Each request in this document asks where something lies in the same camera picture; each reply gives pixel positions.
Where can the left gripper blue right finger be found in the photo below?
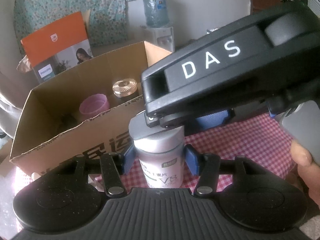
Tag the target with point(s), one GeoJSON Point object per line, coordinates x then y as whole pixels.
{"type": "Point", "coordinates": [206, 167]}

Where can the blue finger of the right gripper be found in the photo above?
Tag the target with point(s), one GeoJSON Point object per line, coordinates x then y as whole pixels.
{"type": "Point", "coordinates": [209, 121]}
{"type": "Point", "coordinates": [153, 121]}

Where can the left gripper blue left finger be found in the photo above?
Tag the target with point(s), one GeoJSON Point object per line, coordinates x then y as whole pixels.
{"type": "Point", "coordinates": [113, 165]}

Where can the white supplement bottle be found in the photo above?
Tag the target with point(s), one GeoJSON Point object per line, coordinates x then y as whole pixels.
{"type": "Point", "coordinates": [160, 152]}

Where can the gold lidded jar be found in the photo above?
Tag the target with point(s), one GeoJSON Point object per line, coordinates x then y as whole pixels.
{"type": "Point", "coordinates": [125, 87]}

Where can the pink plastic cup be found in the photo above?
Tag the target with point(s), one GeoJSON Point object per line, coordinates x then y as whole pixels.
{"type": "Point", "coordinates": [94, 105]}

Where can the person right hand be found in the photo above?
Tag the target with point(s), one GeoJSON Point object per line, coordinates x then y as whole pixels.
{"type": "Point", "coordinates": [308, 170]}

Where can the pink checkered tablecloth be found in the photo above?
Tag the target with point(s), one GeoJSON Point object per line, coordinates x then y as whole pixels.
{"type": "Point", "coordinates": [259, 138]}

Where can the brown cardboard box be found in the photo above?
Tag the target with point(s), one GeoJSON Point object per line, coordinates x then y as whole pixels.
{"type": "Point", "coordinates": [51, 128]}

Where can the white water dispenser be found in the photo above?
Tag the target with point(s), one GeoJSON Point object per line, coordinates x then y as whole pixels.
{"type": "Point", "coordinates": [162, 37]}

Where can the blue water jug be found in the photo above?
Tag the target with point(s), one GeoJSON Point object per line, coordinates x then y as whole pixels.
{"type": "Point", "coordinates": [156, 13]}

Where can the orange Philips box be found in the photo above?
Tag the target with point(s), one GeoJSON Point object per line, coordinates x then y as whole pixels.
{"type": "Point", "coordinates": [56, 47]}

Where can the beige drape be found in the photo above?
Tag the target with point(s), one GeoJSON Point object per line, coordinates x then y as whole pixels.
{"type": "Point", "coordinates": [15, 86]}

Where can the floral teal curtain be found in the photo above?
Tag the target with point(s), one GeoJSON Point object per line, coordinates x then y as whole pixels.
{"type": "Point", "coordinates": [107, 22]}

